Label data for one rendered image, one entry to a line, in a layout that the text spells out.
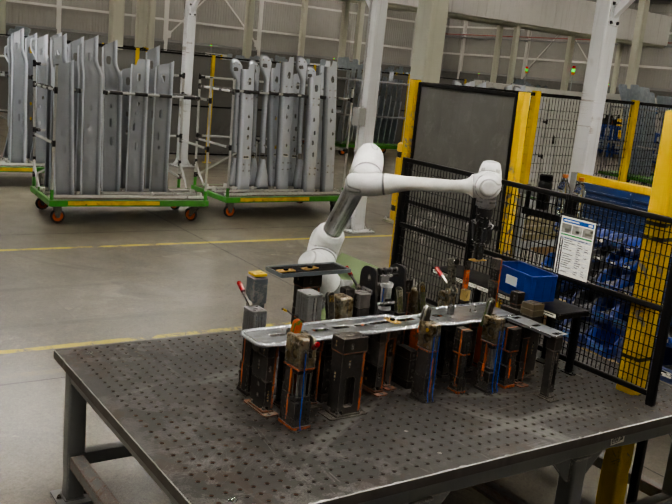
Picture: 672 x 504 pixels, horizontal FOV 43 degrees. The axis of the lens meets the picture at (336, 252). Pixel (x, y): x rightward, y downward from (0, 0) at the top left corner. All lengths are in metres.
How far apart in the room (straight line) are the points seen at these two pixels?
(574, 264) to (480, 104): 2.22
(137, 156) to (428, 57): 3.97
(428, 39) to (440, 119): 5.00
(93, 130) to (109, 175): 0.64
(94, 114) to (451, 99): 5.02
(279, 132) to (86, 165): 2.84
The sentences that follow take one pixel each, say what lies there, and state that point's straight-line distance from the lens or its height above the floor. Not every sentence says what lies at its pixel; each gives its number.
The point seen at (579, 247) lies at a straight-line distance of 4.24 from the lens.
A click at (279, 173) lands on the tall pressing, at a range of 11.71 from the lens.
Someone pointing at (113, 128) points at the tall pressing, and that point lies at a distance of 10.54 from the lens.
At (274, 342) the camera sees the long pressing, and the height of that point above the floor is 1.00.
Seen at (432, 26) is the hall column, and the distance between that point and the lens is 11.49.
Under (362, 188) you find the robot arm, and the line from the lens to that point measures 3.87.
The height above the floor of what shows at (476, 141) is 1.61.
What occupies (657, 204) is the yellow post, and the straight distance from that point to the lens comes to 4.03.
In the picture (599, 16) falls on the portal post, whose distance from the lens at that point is 8.18.
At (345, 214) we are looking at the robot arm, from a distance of 4.20.
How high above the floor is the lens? 2.05
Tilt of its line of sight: 12 degrees down
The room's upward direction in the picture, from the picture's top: 6 degrees clockwise
